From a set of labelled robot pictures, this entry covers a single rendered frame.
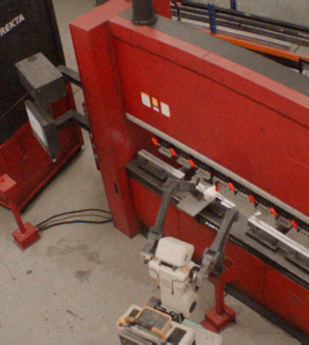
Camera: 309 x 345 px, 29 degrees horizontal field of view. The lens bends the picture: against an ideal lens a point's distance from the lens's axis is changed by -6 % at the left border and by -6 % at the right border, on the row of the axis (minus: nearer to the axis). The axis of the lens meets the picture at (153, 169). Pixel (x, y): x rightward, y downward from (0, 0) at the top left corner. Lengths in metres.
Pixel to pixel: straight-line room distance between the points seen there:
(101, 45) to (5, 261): 2.52
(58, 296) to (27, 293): 0.32
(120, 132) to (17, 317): 1.94
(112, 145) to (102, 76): 0.68
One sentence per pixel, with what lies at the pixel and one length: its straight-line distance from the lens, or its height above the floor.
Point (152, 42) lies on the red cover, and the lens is 4.36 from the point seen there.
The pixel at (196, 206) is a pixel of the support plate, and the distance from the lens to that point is 4.83.
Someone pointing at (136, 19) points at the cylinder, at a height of 2.34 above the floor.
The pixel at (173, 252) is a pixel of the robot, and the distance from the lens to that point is 4.08.
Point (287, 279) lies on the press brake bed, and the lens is 4.66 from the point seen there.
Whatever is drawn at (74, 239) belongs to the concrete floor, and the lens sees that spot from 6.15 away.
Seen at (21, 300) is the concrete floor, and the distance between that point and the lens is 5.81.
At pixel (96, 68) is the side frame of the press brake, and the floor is 1.94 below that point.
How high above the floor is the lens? 4.47
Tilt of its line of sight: 42 degrees down
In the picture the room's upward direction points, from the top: 9 degrees counter-clockwise
